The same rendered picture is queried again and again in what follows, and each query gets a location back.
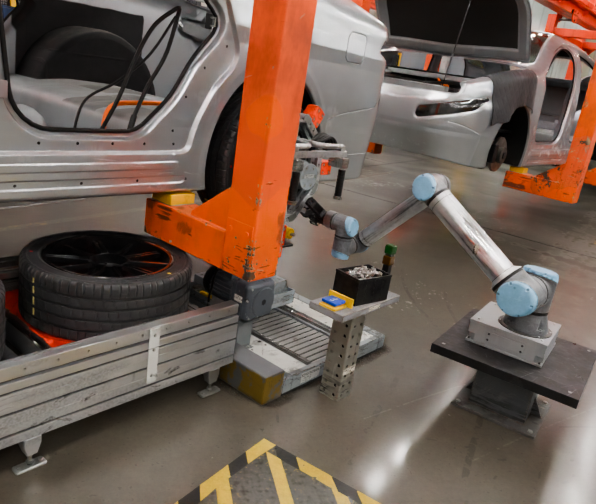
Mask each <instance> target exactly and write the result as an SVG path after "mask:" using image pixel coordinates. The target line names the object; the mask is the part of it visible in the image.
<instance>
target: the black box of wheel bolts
mask: <svg viewBox="0 0 596 504"><path fill-rule="evenodd" d="M391 277H392V275H391V274H389V273H387V272H385V271H383V270H381V269H379V268H376V267H374V266H372V265H370V264H364V265H357V266H350V267H342V268H336V275H335V280H334V285H333V291H336V292H338V293H340V294H343V295H345V296H347V297H349V298H352V299H354V304H353V306H359V305H364V304H369V303H374V302H378V301H383V300H387V295H388V290H389V286H390V281H391Z"/></svg>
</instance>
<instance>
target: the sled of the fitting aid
mask: <svg viewBox="0 0 596 504"><path fill-rule="evenodd" d="M294 294H295V290H294V289H292V288H290V287H288V286H286V287H285V288H281V289H277V290H274V301H273V304H272V309H273V308H276V307H280V306H283V305H286V304H290V303H293V300H294ZM208 295H209V293H208V292H207V291H206V290H205V289H204V287H203V286H202V285H200V284H198V283H196V282H194V281H191V285H190V294H189V302H191V303H193V304H194V305H196V306H198V307H200V308H203V307H206V306H207V304H206V303H204V302H205V301H208Z"/></svg>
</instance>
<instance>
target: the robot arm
mask: <svg viewBox="0 0 596 504"><path fill-rule="evenodd" d="M450 190H451V183H450V180H449V178H448V177H447V176H446V175H444V174H441V173H431V174H429V173H425V174H422V175H419V176H418V177H417V178H416V179H415V180H414V182H413V184H412V192H413V195H412V196H411V197H409V198H408V199H407V200H405V201H404V202H402V203H401V204H399V205H398V206H397V207H395V208H394V209H392V210H391V211H389V212H388V213H386V214H385V215H384V216H382V217H381V218H379V219H378V220H376V221H375V222H374V223H372V224H371V225H369V226H368V227H366V228H365V229H364V230H362V231H360V232H358V233H357V231H358V228H359V224H358V221H357V220H356V219H355V218H352V217H350V216H346V215H343V214H340V213H338V212H335V211H331V210H330V211H326V210H325V209H324V208H323V207H322V206H321V205H320V204H319V203H318V202H317V201H316V200H315V199H314V198H313V197H309V198H308V199H307V201H306V202H305V204H306V205H305V206H304V208H303V209H302V210H301V212H300V214H301V215H302V216H303V217H305V218H308V217H309V219H310V220H311V221H310V220H309V222H310V223H311V224H313V223H315V224H313V225H316V226H319V224H322V225H324V226H325V227H326V228H329V229H332V230H335V236H334V241H333V246H332V252H331V255H332V256H333V257H335V258H337V259H342V260H347V259H348V258H349V255H351V254H355V253H361V252H364V251H366V250H367V249H368V247H369V246H370V245H371V244H373V243H374V242H376V241H377V240H379V239H380V238H382V237H383V236H385V235H386V234H388V233H389V232H391V231H392V230H394V229H395V228H397V227H398V226H400V225H401V224H402V223H404V222H405V221H407V220H408V219H410V218H411V217H413V216H414V215H416V214H417V213H419V212H420V211H422V210H423V209H425V208H426V207H429V208H430V209H431V210H432V211H433V212H434V213H435V215H436V216H437V217H438V218H439V219H440V221H441V222H442V223H443V224H444V225H445V227H446V228H447V229H448V230H449V231H450V233H451V234H452V235H453V236H454V237H455V238H456V240H457V241H458V242H459V243H460V244H461V246H462V247H463V248H464V249H465V250H466V252H467V253H468V254H469V255H470V256H471V258H472V259H473V260H474V261H475V262H476V264H477V265H478V266H479V267H480V268H481V270H482V271H483V272H484V273H485V274H486V276H487V277H488V278H489V279H490V280H491V282H492V287H491V289H492V290H493V291H494V293H495V294H496V301H497V304H498V306H499V308H500V309H501V310H502V311H503V312H504V313H505V315H504V318H503V322H504V323H505V324H506V325H507V326H508V327H510V328H512V329H514V330H516V331H519V332H522V333H525V334H529V335H535V336H544V335H547V333H548V330H549V327H548V313H549V310H550V306H551V303H552V300H553V297H554V294H555V290H556V287H557V284H558V279H559V275H558V274H557V273H555V272H553V271H550V270H548V269H545V268H541V267H537V266H533V265H525V266H524V267H523V268H522V267H521V266H514V265H513V264H512V263H511V262H510V261H509V259H508V258H507V257H506V256H505V255H504V254H503V253H502V251H501V250H500V249H499V248H498V247H497V246H496V244H495V243H494V242H493V241H492V240H491V239H490V237H489V236H488V235H487V234H486V233H485V232H484V230H483V229H482V228H481V227H480V226H479V225H478V224H477V222H476V221H475V220H474V219H473V218H472V217H471V215H470V214H469V213H468V212H467V211H466V210H465V208H464V207H463V206H462V205H461V204H460V203H459V202H458V200H457V199H456V198H455V197H454V196H453V195H452V193H451V192H450ZM312 222H313V223H312ZM317 223H318V224H317Z"/></svg>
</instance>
